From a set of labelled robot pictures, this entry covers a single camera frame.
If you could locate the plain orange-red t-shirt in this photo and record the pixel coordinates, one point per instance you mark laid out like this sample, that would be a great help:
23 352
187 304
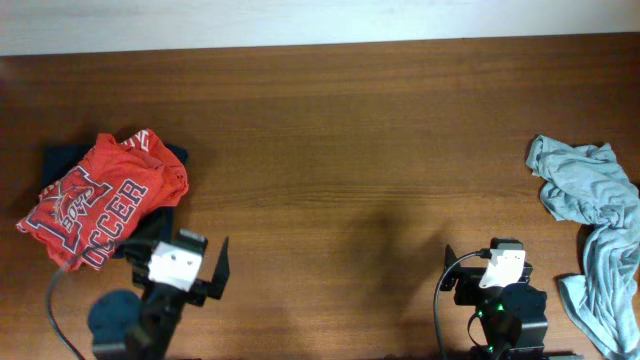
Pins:
97 202

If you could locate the light blue crumpled shirt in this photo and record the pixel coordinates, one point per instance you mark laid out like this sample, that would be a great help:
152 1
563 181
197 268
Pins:
586 184

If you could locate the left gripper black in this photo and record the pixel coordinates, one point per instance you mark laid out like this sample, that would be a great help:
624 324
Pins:
201 286

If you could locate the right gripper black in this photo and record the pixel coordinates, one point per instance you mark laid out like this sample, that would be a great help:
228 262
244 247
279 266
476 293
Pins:
469 283

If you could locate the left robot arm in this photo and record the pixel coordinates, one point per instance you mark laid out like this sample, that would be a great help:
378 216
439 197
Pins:
127 326

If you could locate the folded red soccer shirt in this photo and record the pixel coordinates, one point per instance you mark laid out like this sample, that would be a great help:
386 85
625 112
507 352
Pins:
173 183

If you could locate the folded navy blue garment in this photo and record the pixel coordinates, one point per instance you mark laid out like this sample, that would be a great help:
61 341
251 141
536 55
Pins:
59 159

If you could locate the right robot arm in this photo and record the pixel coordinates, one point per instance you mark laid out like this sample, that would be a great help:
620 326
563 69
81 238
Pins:
514 330

